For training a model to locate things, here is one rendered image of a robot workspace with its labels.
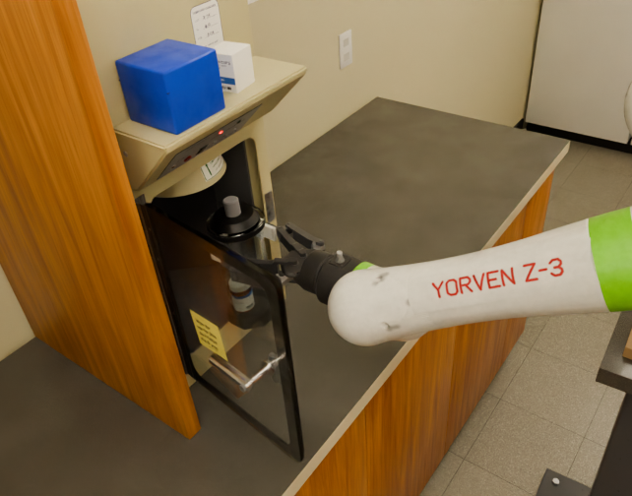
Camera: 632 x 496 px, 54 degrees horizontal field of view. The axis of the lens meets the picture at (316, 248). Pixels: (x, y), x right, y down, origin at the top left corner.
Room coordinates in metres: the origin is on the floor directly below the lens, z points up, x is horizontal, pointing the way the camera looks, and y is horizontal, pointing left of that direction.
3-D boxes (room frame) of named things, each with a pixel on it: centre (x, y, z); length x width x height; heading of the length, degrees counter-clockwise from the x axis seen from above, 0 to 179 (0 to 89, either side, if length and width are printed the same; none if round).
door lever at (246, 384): (0.63, 0.13, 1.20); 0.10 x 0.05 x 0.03; 44
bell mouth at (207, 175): (1.03, 0.24, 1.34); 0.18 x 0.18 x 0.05
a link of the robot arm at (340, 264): (0.79, -0.04, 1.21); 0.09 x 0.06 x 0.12; 141
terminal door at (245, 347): (0.71, 0.16, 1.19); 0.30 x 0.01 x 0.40; 44
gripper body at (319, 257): (0.84, 0.02, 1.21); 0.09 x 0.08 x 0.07; 51
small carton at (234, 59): (0.94, 0.11, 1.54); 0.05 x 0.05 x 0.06; 59
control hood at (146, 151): (0.91, 0.13, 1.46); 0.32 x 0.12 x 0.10; 141
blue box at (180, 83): (0.85, 0.18, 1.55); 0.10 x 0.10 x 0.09; 51
